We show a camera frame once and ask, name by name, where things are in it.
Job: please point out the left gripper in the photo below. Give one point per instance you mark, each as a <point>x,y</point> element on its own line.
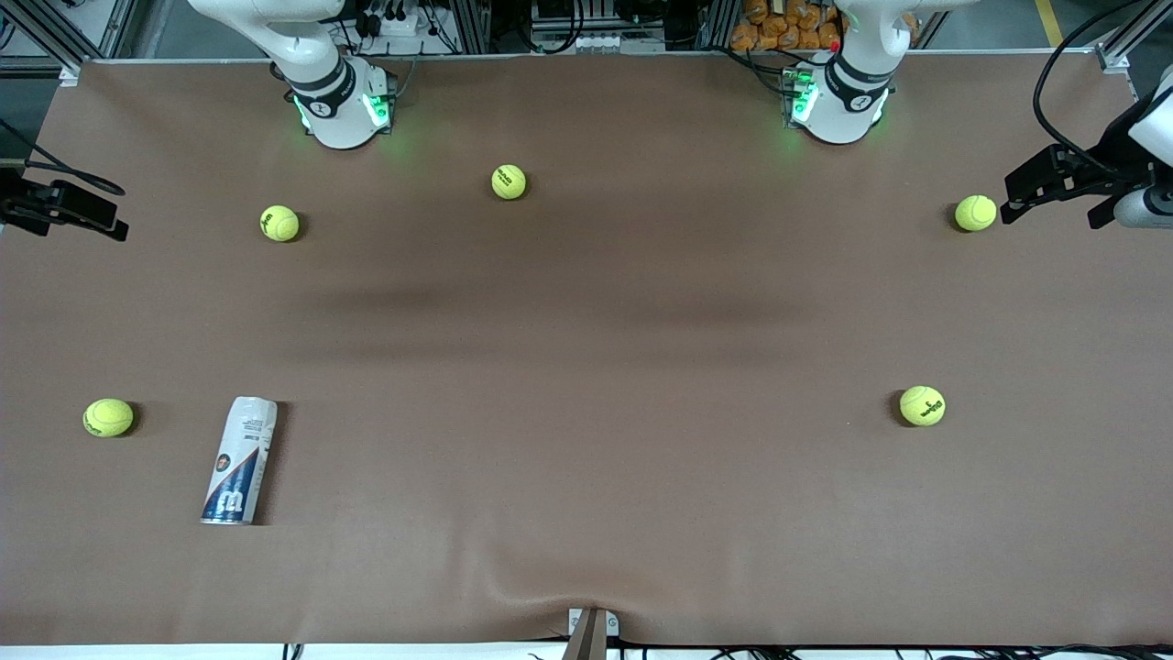
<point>1111,149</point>

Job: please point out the white blue tennis ball can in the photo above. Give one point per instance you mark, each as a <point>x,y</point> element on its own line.
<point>240,458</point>

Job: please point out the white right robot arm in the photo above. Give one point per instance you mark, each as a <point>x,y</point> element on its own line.
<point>332,96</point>

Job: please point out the yellow-green tennis ball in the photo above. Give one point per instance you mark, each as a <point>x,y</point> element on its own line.
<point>975,213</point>
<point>279,223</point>
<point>108,417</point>
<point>922,405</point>
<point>509,181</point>

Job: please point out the pile of orange objects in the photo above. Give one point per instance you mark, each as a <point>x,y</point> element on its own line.
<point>788,26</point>

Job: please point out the white power strip with plugs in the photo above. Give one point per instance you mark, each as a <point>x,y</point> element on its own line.
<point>394,25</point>

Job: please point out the long white socket strip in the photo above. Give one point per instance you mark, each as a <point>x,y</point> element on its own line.
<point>600,42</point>

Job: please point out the brown table cover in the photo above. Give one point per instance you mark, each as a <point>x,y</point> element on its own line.
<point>586,458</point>

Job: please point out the metal table clamp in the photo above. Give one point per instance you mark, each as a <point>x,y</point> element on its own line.
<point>589,632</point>

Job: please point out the aluminium frame profile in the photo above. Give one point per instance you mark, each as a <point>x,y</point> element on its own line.
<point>55,38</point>
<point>1113,57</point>

